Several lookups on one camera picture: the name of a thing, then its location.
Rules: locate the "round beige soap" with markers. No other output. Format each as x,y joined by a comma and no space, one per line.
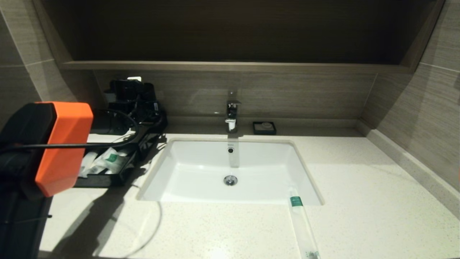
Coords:
266,126

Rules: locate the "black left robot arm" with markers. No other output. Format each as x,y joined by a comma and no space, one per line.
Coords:
64,151

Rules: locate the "black box white ribbed top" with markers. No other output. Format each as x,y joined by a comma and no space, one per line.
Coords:
143,138

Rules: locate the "black soap dish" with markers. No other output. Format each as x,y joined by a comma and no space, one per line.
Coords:
256,129

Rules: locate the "wooden wall shelf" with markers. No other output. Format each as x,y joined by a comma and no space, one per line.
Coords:
230,66

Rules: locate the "long green label packet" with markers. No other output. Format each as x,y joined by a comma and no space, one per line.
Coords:
303,230

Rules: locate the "white sink basin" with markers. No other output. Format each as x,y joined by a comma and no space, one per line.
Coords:
201,169

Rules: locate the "chrome sink drain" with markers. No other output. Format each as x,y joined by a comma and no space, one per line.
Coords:
230,180

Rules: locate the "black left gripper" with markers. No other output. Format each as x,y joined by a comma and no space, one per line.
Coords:
143,113

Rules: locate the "square shower cap packet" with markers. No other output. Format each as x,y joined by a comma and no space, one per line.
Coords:
111,160

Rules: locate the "chrome faucet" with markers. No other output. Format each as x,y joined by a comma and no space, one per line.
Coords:
232,113

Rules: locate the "small green label packet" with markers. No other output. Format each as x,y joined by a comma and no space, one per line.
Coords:
123,168

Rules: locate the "long dental kit packet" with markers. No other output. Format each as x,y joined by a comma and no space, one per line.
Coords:
86,166

